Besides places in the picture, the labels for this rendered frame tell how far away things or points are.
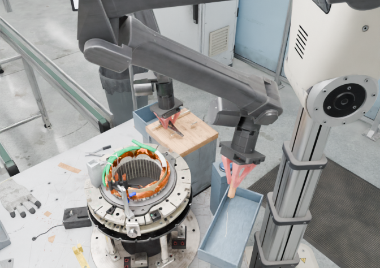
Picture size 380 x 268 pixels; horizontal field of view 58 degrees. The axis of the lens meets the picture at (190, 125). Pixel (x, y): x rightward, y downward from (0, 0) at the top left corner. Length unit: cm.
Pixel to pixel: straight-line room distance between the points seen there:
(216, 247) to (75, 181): 76
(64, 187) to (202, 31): 212
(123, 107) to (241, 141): 199
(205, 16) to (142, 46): 264
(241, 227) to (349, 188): 174
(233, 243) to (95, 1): 74
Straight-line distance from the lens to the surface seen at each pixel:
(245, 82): 68
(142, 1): 49
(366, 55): 78
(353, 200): 263
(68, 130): 309
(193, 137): 123
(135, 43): 54
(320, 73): 79
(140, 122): 134
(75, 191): 150
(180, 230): 125
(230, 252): 99
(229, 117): 76
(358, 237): 245
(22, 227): 146
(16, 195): 154
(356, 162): 294
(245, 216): 106
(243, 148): 80
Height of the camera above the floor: 188
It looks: 39 degrees down
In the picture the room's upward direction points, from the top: straight up
